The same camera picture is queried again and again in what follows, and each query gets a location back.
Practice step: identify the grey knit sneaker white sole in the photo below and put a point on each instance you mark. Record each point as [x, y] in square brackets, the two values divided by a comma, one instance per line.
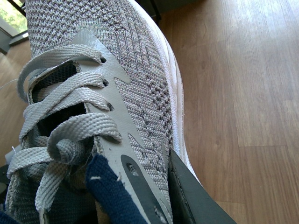
[101, 122]

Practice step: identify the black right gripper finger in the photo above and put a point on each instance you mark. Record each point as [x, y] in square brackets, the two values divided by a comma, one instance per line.
[190, 203]

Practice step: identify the black metal shoe rack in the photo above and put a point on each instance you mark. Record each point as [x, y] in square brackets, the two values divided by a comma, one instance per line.
[154, 8]

